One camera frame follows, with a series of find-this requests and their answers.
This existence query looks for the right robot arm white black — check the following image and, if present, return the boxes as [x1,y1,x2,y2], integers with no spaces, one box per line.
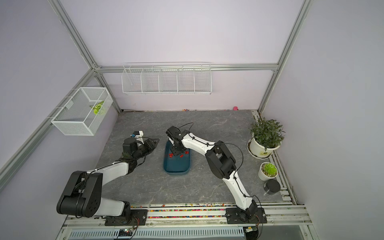
[166,126,259,220]

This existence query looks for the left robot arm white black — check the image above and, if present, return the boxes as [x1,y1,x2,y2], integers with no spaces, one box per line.
[57,137,160,221]

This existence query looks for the small potted succulent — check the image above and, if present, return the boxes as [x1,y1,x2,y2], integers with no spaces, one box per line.
[258,162,278,182]

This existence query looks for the teal plastic storage box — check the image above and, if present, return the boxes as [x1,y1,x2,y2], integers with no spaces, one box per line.
[163,141,191,175]

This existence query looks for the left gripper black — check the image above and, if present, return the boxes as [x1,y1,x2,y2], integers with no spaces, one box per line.
[133,138,160,160]

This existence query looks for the white wire cube basket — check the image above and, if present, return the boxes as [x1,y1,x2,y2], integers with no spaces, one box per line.
[51,87,113,136]

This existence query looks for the green leaf toy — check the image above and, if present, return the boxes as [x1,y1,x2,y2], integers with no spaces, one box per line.
[90,101,106,116]

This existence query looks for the long white wire wall basket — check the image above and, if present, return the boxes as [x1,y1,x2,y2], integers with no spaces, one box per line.
[121,62,213,95]

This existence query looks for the large potted green plant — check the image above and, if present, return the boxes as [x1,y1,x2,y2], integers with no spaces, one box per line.
[249,118,286,159]

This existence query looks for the black cylinder weight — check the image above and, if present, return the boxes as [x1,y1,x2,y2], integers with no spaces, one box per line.
[264,179,281,195]

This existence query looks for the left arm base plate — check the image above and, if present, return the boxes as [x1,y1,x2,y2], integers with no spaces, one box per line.
[105,209,148,227]

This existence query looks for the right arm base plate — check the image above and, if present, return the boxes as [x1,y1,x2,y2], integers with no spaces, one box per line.
[225,208,268,225]

